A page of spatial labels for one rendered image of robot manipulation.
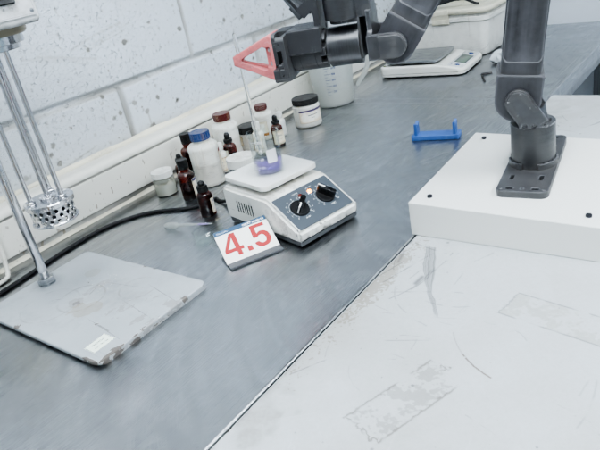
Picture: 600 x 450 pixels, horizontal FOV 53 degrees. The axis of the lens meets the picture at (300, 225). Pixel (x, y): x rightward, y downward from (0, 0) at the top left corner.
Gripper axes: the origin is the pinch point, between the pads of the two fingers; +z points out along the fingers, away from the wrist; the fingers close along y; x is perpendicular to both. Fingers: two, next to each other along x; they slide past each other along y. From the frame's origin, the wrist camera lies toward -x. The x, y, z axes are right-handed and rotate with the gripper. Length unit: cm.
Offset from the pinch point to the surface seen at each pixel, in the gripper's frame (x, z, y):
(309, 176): 20.7, -7.5, -0.6
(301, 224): 24.2, -8.0, 10.2
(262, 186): 18.9, -1.5, 6.3
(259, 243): 26.4, -1.0, 11.7
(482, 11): 14, -39, -102
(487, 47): 25, -40, -104
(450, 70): 26, -29, -84
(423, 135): 26.6, -24.4, -33.1
